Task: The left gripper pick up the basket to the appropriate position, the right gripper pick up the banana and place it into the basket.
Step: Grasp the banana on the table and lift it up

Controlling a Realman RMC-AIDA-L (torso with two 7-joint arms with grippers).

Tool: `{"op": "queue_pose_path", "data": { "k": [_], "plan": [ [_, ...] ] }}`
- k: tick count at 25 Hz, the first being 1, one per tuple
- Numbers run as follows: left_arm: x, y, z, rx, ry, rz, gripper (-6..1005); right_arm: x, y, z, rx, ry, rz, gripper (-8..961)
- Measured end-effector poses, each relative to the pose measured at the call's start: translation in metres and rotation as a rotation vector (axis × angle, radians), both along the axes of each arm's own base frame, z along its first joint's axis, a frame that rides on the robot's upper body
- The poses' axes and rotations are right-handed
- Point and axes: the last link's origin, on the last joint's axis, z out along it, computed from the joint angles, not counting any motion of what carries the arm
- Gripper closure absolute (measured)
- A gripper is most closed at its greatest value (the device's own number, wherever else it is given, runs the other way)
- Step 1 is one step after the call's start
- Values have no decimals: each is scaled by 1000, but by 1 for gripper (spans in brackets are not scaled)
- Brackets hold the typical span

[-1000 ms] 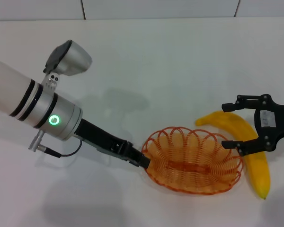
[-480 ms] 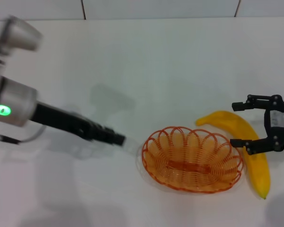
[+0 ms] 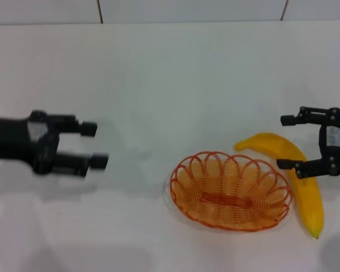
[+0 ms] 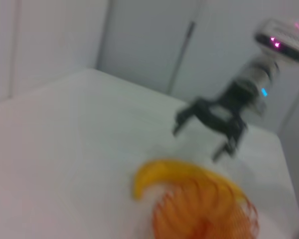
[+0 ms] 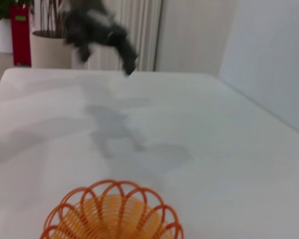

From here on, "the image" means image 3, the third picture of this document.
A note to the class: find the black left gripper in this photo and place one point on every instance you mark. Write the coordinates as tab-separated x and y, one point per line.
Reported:
14	139

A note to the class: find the yellow banana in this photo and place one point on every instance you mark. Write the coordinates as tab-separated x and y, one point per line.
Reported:
311	209

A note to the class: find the orange woven plastic basket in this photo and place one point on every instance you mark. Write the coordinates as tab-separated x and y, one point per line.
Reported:
229	198

